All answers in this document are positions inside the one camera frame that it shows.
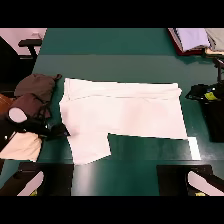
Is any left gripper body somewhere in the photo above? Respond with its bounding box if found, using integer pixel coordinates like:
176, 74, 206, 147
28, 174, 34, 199
45, 122, 72, 142

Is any brown garment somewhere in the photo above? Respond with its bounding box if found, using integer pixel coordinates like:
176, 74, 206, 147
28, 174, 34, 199
14, 73, 63, 102

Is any cream garment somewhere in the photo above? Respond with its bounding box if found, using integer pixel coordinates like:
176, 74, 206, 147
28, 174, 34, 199
0, 131, 44, 163

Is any grey garment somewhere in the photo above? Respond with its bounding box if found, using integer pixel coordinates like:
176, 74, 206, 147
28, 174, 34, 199
204, 28, 224, 55

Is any maroon garment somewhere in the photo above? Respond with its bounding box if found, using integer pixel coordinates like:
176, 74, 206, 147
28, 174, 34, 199
9, 92, 52, 122

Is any pale lilac garment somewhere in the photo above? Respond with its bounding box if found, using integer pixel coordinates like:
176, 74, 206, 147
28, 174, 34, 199
175, 28, 212, 52

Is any white shirt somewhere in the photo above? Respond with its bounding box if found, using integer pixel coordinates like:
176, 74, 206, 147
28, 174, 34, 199
59, 77, 190, 166

